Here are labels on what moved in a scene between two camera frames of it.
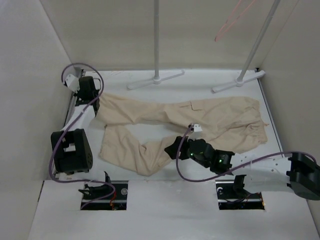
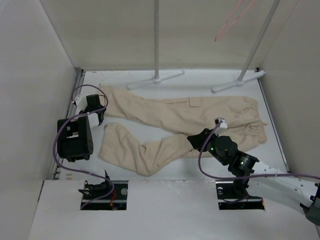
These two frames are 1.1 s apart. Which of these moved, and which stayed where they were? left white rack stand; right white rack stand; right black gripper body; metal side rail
Moved: right black gripper body
Stayed: right white rack stand; metal side rail; left white rack stand
